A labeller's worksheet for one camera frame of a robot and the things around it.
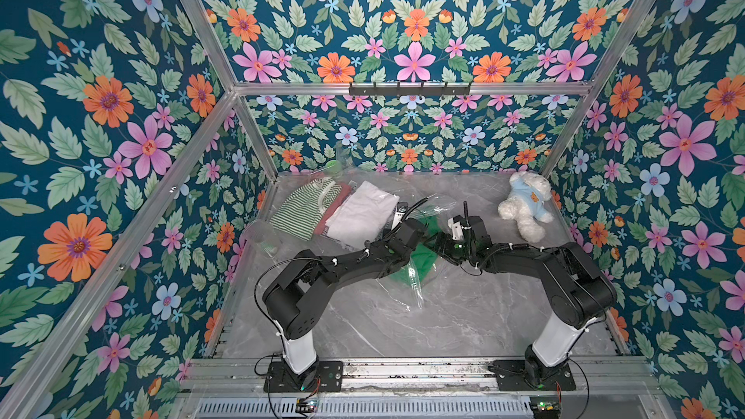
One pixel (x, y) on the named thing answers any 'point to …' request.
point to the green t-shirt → (424, 261)
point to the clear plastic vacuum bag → (267, 246)
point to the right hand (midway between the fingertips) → (435, 241)
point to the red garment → (335, 204)
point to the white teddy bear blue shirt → (527, 205)
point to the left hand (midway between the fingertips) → (405, 226)
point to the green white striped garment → (299, 214)
